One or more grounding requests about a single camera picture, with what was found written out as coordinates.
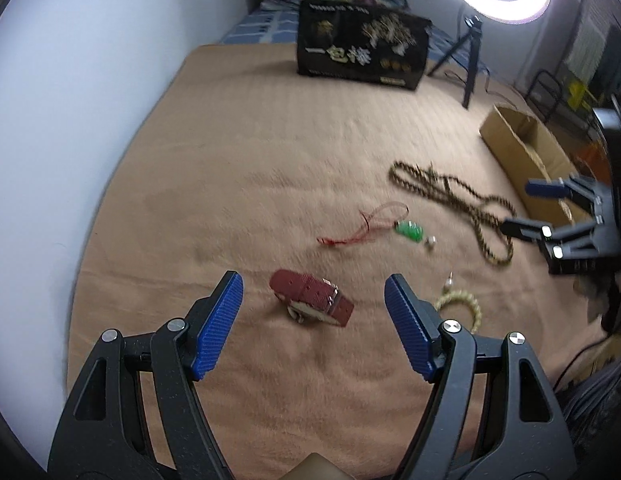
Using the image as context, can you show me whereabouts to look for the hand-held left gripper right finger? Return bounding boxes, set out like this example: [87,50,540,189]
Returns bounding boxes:
[385,273,577,480]

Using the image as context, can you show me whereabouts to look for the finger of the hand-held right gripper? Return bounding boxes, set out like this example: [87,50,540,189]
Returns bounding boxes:
[503,219,619,261]
[525,174,616,221]

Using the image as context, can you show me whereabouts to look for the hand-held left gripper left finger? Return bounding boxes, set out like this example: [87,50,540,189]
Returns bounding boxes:
[48,270,244,480]

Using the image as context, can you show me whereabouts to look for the pale bead bracelet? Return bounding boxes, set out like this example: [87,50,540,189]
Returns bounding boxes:
[435,290,484,333]

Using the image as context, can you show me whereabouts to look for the cardboard box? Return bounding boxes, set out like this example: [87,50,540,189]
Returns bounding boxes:
[479,104,599,226]

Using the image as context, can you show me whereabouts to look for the red strap wristwatch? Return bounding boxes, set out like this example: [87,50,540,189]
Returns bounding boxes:
[269,269,355,328]

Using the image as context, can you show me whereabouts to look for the green pendant with red cord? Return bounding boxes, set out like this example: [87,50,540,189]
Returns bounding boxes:
[317,202,424,247]

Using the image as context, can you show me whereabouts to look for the brown bead necklace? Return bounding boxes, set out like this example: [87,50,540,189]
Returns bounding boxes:
[389,161,516,266]

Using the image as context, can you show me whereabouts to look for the orange cloth covered table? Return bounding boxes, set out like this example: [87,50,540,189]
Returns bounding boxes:
[575,141,611,176]

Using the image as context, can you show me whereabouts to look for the black coat rack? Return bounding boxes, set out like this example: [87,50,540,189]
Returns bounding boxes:
[525,71,566,122]

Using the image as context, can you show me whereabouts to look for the black tripod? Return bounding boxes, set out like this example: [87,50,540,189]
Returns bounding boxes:
[428,15,484,109]

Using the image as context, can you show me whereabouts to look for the striped towel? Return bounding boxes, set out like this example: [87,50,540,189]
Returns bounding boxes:
[573,10,614,78]

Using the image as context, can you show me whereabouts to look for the tan blanket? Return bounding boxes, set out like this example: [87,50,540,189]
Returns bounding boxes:
[65,44,611,471]

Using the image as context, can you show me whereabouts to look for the dark striped cloth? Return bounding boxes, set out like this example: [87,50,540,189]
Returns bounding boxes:
[561,360,621,480]

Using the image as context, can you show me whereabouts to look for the black printed bag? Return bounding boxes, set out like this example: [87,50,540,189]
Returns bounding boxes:
[296,0,432,92]

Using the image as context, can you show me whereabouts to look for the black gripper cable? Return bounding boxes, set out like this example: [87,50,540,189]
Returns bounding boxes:
[553,329,607,391]

